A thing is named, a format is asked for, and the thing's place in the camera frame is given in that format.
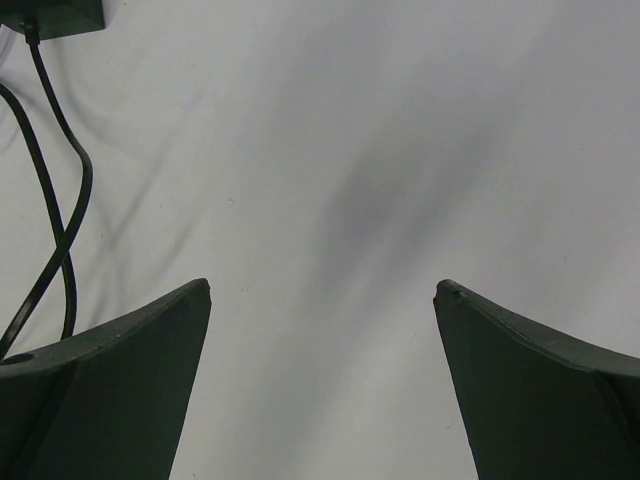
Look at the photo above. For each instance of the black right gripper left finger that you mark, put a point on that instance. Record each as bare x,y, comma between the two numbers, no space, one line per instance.
107,403

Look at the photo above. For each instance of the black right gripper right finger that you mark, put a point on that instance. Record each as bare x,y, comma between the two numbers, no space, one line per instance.
537,403

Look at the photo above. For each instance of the black network switch box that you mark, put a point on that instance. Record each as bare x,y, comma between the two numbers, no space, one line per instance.
51,19

